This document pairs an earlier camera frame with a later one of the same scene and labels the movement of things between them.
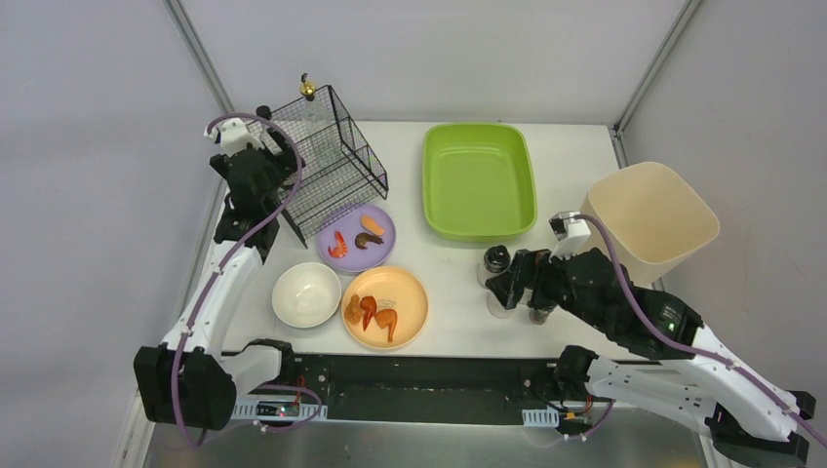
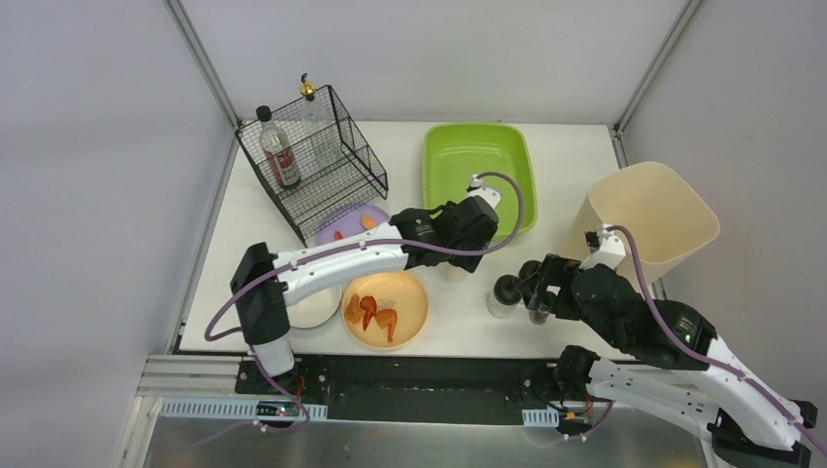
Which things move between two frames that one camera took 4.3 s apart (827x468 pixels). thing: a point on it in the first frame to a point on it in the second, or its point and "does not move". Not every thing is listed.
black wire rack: [339, 169] does not move
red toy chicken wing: [370, 305] does not move
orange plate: [393, 289] does not move
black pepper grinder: [540, 316] does not move
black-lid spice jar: [496, 260] to [452, 273]
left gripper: [268, 154] to [452, 254]
